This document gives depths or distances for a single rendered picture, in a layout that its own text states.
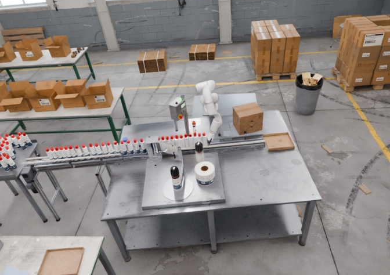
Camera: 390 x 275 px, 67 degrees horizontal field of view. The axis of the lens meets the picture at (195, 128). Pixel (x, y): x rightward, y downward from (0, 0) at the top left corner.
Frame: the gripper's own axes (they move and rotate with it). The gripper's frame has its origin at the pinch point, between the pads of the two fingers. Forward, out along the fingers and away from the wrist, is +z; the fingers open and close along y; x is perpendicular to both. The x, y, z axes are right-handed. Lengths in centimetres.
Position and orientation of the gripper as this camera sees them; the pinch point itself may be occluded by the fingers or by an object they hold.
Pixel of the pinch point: (208, 141)
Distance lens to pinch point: 338.4
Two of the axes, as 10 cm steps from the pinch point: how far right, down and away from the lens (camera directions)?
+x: 9.7, 1.7, 1.9
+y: 0.4, 6.0, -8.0
